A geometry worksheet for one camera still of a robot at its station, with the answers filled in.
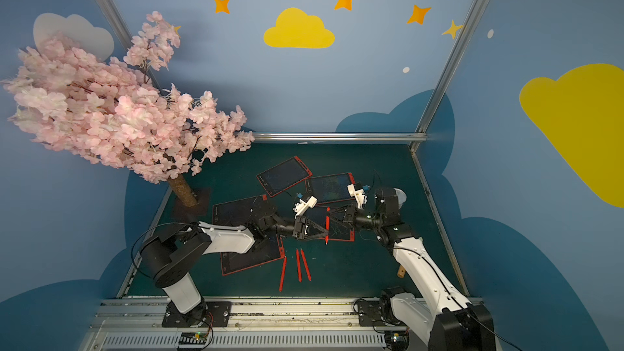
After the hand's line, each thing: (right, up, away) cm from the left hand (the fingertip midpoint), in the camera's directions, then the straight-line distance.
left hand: (329, 233), depth 71 cm
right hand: (+1, +6, +5) cm, 7 cm away
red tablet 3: (+5, -5, +22) cm, 23 cm away
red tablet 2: (+3, +10, +36) cm, 38 cm away
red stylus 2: (-15, -17, +11) cm, 26 cm away
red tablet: (-19, +16, +41) cm, 48 cm away
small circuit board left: (-42, -33, +2) cm, 53 cm away
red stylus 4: (-7, -15, +14) cm, 21 cm away
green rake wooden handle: (+25, -16, +11) cm, 32 cm away
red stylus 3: (-10, -15, +13) cm, 22 cm away
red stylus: (0, +2, +2) cm, 3 cm away
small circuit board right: (+21, -33, +2) cm, 40 cm away
